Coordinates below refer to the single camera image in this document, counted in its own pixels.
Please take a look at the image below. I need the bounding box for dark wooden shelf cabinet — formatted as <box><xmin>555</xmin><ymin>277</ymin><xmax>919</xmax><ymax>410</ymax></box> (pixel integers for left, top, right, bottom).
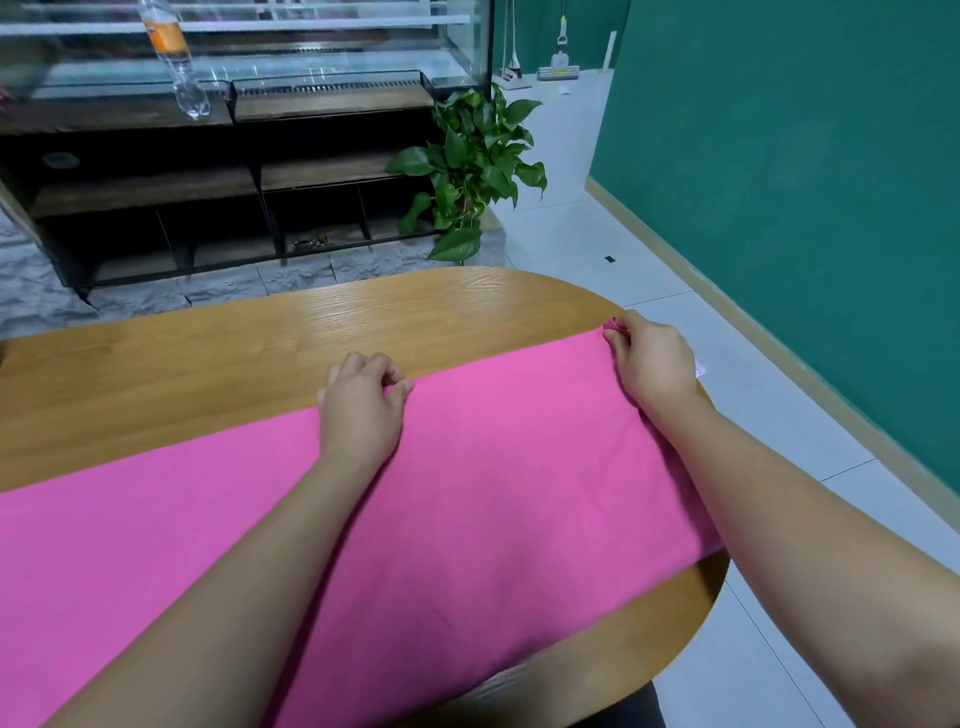
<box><xmin>0</xmin><ymin>78</ymin><xmax>504</xmax><ymax>299</ymax></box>

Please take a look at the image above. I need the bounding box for person's left forearm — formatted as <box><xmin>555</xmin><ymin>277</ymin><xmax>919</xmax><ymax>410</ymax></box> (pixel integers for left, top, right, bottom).
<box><xmin>45</xmin><ymin>457</ymin><xmax>384</xmax><ymax>728</ymax></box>

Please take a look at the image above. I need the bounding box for green potted plant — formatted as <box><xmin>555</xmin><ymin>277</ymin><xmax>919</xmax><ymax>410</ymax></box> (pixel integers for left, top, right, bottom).
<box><xmin>384</xmin><ymin>85</ymin><xmax>549</xmax><ymax>266</ymax></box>

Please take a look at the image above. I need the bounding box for white mop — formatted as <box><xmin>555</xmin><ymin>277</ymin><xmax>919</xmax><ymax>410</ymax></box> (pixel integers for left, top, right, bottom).
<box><xmin>535</xmin><ymin>15</ymin><xmax>582</xmax><ymax>83</ymax></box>

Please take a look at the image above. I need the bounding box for person's right forearm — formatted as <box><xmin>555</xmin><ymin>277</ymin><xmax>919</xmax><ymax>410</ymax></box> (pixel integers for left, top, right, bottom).
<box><xmin>660</xmin><ymin>393</ymin><xmax>960</xmax><ymax>728</ymax></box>

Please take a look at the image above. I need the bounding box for glass display case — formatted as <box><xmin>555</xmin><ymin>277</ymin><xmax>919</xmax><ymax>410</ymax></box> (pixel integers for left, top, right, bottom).
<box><xmin>0</xmin><ymin>0</ymin><xmax>497</xmax><ymax>104</ymax></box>

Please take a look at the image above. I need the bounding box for person's left hand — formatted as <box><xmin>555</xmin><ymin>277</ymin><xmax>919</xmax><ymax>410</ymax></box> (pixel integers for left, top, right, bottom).
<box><xmin>315</xmin><ymin>351</ymin><xmax>417</xmax><ymax>479</ymax></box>

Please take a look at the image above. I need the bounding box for person's right hand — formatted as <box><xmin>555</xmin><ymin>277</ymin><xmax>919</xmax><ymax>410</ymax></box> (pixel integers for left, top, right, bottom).
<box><xmin>601</xmin><ymin>310</ymin><xmax>704</xmax><ymax>426</ymax></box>

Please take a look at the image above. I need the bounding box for clear bottle with orange label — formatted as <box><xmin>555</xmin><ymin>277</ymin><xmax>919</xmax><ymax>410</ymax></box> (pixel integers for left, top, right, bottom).
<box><xmin>136</xmin><ymin>0</ymin><xmax>213</xmax><ymax>122</ymax></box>

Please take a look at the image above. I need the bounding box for pile of pink cloths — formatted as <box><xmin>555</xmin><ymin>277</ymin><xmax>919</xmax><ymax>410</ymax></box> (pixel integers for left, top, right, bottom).
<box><xmin>0</xmin><ymin>319</ymin><xmax>725</xmax><ymax>728</ymax></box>

